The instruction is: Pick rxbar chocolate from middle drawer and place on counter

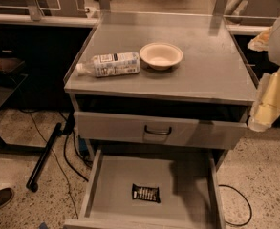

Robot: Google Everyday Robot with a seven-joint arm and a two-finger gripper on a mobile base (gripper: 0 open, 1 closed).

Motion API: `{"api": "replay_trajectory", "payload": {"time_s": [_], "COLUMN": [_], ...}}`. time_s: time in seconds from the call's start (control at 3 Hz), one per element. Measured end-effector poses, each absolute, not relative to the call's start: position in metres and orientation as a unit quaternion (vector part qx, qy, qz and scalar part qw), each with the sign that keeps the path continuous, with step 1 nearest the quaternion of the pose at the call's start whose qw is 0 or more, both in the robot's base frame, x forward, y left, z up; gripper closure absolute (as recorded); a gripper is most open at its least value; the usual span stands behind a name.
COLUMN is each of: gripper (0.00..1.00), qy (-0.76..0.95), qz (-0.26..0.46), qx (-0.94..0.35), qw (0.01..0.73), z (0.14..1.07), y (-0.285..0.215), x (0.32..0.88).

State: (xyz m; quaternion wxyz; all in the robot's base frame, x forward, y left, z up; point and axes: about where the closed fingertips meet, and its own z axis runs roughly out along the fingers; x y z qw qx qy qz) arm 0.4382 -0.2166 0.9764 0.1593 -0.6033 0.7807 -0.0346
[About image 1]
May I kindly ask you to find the black drawer handle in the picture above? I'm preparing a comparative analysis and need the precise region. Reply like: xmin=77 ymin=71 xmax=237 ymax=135
xmin=144 ymin=125 xmax=172 ymax=135

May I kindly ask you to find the black metal stand leg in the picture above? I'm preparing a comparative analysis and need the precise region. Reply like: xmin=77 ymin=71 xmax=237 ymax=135
xmin=26 ymin=123 xmax=61 ymax=193

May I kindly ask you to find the clear plastic water bottle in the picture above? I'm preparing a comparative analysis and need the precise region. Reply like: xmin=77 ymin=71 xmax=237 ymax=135
xmin=75 ymin=52 xmax=140 ymax=78

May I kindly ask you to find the white paper bowl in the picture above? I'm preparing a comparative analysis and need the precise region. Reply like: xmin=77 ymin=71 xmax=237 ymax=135
xmin=140 ymin=43 xmax=183 ymax=71

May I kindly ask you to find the black rxbar chocolate wrapper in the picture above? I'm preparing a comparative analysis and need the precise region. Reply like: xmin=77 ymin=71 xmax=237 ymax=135
xmin=132 ymin=184 xmax=161 ymax=203

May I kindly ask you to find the dark side table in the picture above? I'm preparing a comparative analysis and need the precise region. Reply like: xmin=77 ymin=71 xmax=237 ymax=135
xmin=0 ymin=52 xmax=27 ymax=108

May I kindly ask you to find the grey top drawer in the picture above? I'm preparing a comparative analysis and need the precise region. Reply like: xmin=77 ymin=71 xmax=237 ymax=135
xmin=74 ymin=112 xmax=247 ymax=150

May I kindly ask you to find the grey drawer cabinet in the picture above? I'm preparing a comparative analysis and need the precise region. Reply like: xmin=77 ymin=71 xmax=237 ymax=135
xmin=65 ymin=12 xmax=257 ymax=162

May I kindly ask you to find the black floor cable left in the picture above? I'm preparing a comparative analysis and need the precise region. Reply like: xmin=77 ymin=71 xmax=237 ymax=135
xmin=18 ymin=108 xmax=94 ymax=221

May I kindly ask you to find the black floor cable right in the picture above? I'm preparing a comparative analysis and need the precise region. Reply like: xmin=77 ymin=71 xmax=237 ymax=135
xmin=218 ymin=183 xmax=253 ymax=227

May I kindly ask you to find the black floor cable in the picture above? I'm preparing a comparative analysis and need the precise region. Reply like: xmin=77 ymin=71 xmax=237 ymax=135
xmin=218 ymin=183 xmax=253 ymax=227
xmin=18 ymin=108 xmax=94 ymax=221

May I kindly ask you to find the white horizontal rail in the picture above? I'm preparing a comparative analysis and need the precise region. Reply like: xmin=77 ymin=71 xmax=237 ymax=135
xmin=0 ymin=14 xmax=99 ymax=28

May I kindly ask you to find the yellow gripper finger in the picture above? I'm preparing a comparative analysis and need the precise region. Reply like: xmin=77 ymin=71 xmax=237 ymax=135
xmin=248 ymin=28 xmax=271 ymax=52
xmin=248 ymin=68 xmax=280 ymax=132

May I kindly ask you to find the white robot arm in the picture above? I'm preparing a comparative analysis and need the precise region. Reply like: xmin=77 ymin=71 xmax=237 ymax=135
xmin=248 ymin=16 xmax=280 ymax=132

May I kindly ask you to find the open grey middle drawer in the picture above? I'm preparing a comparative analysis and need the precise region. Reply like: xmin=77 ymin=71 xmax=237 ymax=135
xmin=64 ymin=149 xmax=226 ymax=229

